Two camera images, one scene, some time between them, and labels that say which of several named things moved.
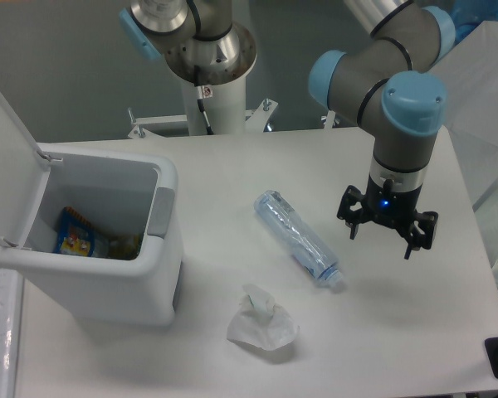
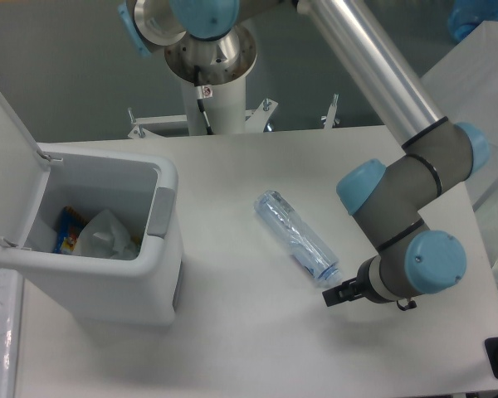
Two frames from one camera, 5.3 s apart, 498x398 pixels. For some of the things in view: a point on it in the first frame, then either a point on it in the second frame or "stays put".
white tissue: (259, 321) -> (105, 235)
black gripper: (386, 202) -> (365, 285)
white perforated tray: (3, 307) stays put
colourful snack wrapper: (75, 235) stays put
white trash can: (130, 199) stays put
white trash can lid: (15, 172) stays put
